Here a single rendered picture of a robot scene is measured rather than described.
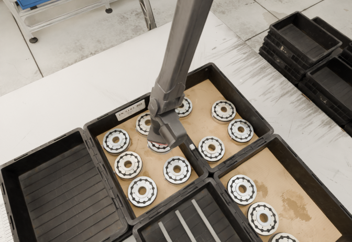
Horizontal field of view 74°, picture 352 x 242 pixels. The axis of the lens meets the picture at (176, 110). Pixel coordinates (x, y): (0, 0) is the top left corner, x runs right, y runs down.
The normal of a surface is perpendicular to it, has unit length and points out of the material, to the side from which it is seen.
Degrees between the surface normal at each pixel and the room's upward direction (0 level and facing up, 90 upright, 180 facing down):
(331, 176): 0
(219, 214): 0
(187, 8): 74
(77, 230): 0
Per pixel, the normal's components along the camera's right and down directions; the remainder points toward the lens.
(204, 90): 0.01, -0.50
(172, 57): -0.76, 0.36
